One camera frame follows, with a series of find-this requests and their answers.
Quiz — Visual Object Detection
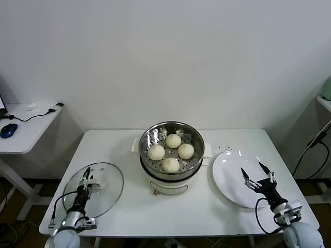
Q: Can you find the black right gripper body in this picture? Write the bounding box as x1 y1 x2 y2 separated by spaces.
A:
255 178 288 210

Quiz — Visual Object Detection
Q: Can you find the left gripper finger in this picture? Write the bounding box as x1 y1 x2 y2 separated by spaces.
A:
84 166 95 183
78 176 91 191

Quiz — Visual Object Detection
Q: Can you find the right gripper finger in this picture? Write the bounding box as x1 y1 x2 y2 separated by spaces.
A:
240 167 261 191
259 162 277 184

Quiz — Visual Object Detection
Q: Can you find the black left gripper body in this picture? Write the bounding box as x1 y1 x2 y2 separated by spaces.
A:
71 187 92 214

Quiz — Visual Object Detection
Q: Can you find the glass lid with cream handle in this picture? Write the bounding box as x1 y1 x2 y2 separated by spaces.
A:
62 162 124 218

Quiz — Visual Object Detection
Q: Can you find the white steamed baozi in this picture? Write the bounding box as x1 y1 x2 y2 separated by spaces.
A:
148 144 166 161
177 143 195 160
165 133 182 149
162 158 180 174

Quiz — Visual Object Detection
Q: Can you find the stainless steel steamer basket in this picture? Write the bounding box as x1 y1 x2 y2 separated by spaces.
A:
139 121 205 182

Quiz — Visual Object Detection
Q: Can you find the white round plate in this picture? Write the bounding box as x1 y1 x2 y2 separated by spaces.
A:
212 149 278 209

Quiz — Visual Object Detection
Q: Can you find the white side desk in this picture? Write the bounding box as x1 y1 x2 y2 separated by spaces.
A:
0 103 65 221

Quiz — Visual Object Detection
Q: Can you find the white shelf board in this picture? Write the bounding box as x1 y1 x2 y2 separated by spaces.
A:
315 95 331 114

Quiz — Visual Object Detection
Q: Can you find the blue computer mouse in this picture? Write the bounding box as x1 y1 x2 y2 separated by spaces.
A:
0 123 19 140

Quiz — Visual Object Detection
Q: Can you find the white floor power strip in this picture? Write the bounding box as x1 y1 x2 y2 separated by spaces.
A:
165 238 182 248

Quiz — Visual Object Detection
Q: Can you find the pale green container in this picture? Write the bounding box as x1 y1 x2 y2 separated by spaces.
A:
322 76 331 102

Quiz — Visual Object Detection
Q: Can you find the black laptop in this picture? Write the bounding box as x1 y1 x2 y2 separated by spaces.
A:
0 95 8 117

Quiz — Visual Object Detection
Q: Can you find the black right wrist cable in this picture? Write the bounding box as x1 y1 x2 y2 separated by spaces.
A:
254 197 285 235

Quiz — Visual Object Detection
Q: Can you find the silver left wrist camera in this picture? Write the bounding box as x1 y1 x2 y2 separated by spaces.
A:
76 216 98 230

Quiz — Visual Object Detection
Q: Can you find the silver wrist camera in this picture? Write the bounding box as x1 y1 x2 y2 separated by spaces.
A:
76 216 98 230
283 198 304 221

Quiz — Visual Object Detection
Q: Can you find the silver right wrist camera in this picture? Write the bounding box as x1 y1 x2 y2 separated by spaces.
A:
283 198 304 221

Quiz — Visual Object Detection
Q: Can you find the black cable with plug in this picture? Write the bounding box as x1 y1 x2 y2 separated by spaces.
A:
292 124 331 179

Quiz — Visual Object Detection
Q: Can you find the black desk cable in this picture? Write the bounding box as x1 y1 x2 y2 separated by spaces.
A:
0 108 57 122

